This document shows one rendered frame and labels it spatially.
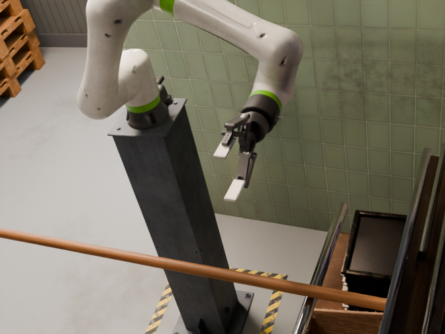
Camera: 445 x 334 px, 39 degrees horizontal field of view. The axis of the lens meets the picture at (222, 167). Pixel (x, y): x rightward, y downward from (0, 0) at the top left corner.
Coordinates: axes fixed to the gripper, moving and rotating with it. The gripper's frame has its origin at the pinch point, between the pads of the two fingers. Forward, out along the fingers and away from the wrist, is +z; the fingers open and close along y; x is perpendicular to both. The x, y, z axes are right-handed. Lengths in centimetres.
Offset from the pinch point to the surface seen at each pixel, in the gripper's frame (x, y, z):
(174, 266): 17.4, 28.7, 7.7
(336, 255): -6, 91, -55
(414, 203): -41.5, 5.7, -5.6
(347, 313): -20, 72, -18
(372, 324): -28, 75, -18
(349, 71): 1, 49, -115
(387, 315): -41.5, 5.6, 24.4
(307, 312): -19.7, 31.3, 10.9
